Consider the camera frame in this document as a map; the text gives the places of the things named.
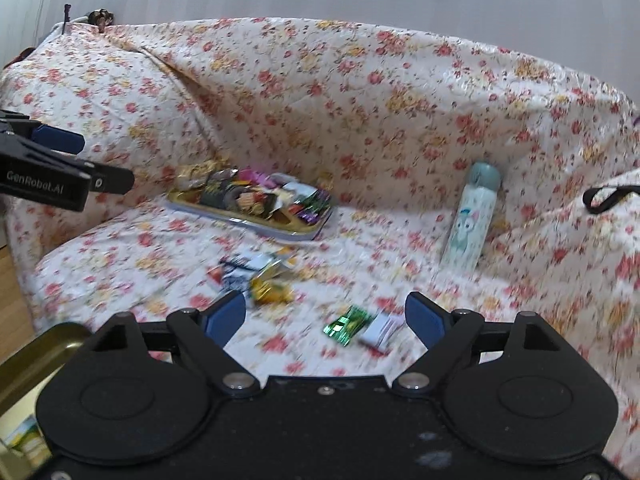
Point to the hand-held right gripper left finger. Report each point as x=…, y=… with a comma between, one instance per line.
x=225, y=317

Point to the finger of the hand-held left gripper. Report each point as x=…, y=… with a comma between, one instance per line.
x=57, y=140
x=110, y=180

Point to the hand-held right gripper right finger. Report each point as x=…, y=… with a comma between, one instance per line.
x=425, y=317

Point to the small white snack packet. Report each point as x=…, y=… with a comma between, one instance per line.
x=382, y=331

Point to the blue white blueberry packet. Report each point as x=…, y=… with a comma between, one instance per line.
x=242, y=272

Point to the gold candy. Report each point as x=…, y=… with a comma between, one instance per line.
x=270, y=292

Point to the yellow white snack packet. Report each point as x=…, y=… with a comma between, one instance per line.
x=280, y=262

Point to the green foil candy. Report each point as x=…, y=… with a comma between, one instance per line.
x=347, y=325

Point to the lilac gold snack tin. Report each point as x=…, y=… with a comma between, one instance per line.
x=295, y=230

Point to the gold tin tray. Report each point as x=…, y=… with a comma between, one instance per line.
x=35, y=355

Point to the gold wafer packet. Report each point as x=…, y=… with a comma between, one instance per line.
x=192, y=172

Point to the pale cartoon water bottle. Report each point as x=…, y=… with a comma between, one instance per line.
x=470, y=225

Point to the black cracker packet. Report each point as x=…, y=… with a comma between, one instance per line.
x=225, y=190

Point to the dark stick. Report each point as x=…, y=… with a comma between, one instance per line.
x=66, y=17

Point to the brown furry item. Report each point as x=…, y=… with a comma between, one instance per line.
x=100, y=17

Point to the heap of assorted snack packets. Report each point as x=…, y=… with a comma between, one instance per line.
x=280, y=200

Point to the floral sofa cover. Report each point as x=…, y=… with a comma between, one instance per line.
x=375, y=110

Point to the green printed box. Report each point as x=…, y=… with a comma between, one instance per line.
x=22, y=440

